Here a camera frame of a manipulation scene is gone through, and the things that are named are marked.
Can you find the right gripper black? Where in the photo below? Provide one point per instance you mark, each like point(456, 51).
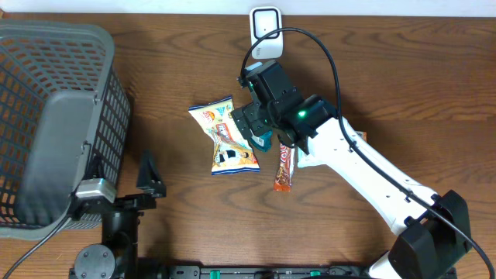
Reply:
point(250, 111)

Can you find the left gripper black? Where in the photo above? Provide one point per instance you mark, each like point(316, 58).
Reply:
point(137, 203)

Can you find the teal mouthwash bottle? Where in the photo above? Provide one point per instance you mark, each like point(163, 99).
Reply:
point(262, 143)

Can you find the light blue tissue pack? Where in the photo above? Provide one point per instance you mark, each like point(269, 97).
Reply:
point(305, 160)

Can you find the yellow snack bag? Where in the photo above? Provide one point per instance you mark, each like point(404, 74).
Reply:
point(232, 153)

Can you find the red orange chocolate bar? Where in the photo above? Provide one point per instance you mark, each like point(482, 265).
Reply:
point(283, 179)

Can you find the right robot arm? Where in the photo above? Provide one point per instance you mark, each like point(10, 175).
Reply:
point(431, 229)

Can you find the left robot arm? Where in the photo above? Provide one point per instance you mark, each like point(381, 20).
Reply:
point(116, 256)

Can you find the white barcode scanner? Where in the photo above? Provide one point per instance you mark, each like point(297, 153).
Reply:
point(264, 20)

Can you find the grey plastic basket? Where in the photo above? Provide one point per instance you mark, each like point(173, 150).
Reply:
point(62, 107)

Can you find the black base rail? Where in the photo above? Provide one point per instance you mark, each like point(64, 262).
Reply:
point(196, 272)

